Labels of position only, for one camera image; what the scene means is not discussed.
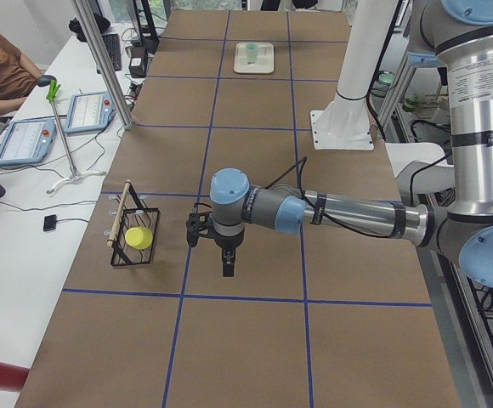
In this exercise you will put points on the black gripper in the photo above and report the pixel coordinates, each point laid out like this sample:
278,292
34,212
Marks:
228,240

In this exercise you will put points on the pale green plastic cup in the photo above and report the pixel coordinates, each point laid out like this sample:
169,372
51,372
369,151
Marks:
251,49

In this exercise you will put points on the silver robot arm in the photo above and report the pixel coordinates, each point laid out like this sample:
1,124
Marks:
460,35

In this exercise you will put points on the yellow plastic cup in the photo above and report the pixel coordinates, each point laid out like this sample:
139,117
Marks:
139,237

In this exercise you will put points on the cream rabbit serving tray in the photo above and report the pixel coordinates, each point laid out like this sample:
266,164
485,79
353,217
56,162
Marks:
265,63

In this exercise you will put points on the small black square device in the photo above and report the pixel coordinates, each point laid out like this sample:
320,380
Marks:
50,223

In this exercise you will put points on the blue teach pendant far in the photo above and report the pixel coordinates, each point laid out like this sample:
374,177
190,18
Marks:
89,112

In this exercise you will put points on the blue teach pendant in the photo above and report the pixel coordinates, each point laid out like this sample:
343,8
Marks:
27,142
89,112

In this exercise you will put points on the blue teach pendant near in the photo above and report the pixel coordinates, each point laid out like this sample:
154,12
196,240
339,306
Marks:
27,142

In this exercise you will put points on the black keyboard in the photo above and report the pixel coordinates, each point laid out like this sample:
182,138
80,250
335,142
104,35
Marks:
113,47

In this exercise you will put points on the silver stand with green clip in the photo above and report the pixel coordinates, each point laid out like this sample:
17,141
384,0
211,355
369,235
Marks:
76,176

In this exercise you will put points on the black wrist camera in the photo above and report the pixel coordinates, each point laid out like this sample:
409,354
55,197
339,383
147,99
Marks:
199,224

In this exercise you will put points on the black wire cup rack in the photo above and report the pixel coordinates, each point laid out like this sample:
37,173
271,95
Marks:
132,211

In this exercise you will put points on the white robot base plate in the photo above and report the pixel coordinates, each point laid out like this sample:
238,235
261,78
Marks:
341,130

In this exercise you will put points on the aluminium frame post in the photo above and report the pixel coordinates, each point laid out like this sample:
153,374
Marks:
102,60

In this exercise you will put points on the grey metal camera post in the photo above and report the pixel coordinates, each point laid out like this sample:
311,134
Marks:
372,22

